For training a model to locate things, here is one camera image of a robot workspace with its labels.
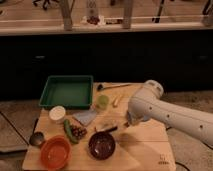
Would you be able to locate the grey-blue cloth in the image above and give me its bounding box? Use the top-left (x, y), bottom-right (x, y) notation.
top-left (73, 110), bottom-right (97, 126)

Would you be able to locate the orange plastic bowl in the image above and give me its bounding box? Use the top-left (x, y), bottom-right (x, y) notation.
top-left (40, 136), bottom-right (71, 171)

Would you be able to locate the dark purple bowl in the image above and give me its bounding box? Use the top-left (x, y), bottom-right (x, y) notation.
top-left (88, 132), bottom-right (116, 160)

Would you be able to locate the white cup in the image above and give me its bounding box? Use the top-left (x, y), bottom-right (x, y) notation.
top-left (49, 106), bottom-right (66, 123)

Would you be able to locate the wooden handled brush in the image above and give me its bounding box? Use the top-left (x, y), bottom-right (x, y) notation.
top-left (97, 83), bottom-right (131, 91)

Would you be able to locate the blue sponge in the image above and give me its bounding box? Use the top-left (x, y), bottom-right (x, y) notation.
top-left (141, 115), bottom-right (150, 122)

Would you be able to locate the dark grape bunch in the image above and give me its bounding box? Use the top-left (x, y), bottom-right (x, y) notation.
top-left (71, 125), bottom-right (87, 140)

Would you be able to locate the green cucumber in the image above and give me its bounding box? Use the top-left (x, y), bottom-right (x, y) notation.
top-left (63, 119), bottom-right (79, 144)

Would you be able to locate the green plastic tray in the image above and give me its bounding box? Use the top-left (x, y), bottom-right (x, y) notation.
top-left (39, 75), bottom-right (93, 109)

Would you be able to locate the light green cup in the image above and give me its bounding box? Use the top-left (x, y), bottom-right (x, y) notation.
top-left (96, 95), bottom-right (109, 110)

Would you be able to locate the black floor cable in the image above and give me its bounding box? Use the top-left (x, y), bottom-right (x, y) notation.
top-left (165, 125), bottom-right (213, 171)

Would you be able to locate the black handled knife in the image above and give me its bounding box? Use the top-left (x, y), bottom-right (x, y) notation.
top-left (95, 121), bottom-right (118, 132)

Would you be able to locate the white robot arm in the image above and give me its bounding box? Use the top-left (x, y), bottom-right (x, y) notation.
top-left (127, 80), bottom-right (213, 145)

